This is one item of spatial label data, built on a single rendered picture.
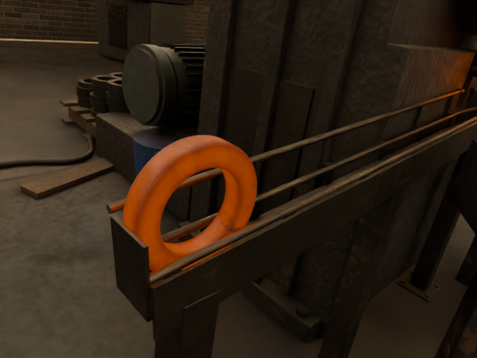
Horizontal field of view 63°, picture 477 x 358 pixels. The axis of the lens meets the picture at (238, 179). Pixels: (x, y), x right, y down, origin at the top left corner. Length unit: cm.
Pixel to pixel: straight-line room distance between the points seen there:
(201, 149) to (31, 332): 97
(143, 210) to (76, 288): 100
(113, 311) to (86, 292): 13
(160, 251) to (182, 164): 11
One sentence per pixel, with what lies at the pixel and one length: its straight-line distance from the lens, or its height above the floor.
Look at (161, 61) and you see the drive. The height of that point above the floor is 63.
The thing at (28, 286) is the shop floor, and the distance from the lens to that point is 145.
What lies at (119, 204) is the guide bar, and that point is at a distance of 48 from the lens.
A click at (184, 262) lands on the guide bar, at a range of 47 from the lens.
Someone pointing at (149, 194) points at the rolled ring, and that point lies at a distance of 42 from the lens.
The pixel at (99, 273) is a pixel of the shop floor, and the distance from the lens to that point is 146.
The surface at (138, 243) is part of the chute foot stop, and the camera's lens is 42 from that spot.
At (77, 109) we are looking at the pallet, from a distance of 276.
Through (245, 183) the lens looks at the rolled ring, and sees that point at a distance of 50.
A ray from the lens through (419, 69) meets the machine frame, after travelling 105.
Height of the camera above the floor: 91
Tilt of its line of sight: 24 degrees down
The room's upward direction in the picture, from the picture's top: 8 degrees clockwise
